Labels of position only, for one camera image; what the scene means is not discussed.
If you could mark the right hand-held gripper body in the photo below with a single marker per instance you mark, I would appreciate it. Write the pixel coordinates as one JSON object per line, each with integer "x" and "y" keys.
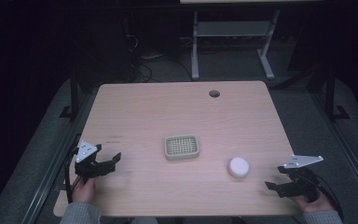
{"x": 303, "y": 182}

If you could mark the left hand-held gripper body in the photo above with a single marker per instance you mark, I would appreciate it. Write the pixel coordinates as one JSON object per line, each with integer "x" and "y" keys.
{"x": 87, "y": 168}

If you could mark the white round soap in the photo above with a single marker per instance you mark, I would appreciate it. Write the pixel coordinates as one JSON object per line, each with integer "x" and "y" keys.
{"x": 238, "y": 167}

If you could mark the green soap dish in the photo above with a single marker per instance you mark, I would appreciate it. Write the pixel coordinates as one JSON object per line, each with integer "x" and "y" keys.
{"x": 181, "y": 146}

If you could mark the person's left hand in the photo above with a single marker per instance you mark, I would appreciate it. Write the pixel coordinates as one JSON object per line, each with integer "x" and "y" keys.
{"x": 84, "y": 190}

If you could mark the person's right hand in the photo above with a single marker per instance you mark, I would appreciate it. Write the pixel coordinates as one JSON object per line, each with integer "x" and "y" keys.
{"x": 315, "y": 205}

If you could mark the black metal stand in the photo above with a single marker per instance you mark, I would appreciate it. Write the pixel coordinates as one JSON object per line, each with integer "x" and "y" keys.
{"x": 73, "y": 96}
{"x": 331, "y": 93}

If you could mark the grey metal table frame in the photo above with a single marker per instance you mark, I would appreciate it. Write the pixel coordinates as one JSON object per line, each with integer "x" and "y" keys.
{"x": 195, "y": 46}

